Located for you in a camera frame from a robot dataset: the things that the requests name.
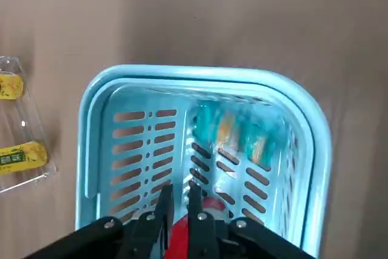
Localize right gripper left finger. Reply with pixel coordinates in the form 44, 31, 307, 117
18, 183, 175, 259

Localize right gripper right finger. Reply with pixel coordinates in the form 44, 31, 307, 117
187, 183, 321, 259

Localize red cola bottle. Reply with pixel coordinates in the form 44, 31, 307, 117
166, 197, 233, 259

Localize teal chips bag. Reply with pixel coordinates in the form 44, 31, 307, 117
191, 100, 275, 170

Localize yellow label tea bottle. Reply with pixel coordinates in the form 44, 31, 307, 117
0, 72, 25, 101
0, 140, 49, 171

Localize clear acrylic bottle tray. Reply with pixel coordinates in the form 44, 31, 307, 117
0, 55, 58, 193

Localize light blue plastic basket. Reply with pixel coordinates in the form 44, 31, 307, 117
74, 64, 332, 255

